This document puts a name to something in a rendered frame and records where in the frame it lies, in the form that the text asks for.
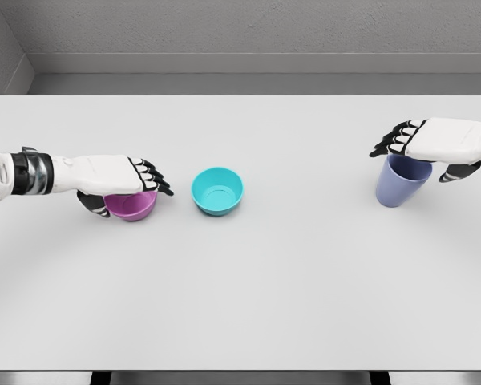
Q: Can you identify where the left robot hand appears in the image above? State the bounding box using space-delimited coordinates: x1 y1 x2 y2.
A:
76 155 175 219

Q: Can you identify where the purple bowl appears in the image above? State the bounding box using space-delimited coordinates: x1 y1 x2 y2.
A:
103 189 160 223

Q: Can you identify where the teal bowl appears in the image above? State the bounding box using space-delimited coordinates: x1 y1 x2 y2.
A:
190 166 245 218

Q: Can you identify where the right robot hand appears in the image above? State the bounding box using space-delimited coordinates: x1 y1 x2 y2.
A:
369 116 481 184

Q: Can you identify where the lavender blue cup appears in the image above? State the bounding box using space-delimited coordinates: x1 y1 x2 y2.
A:
375 153 434 209

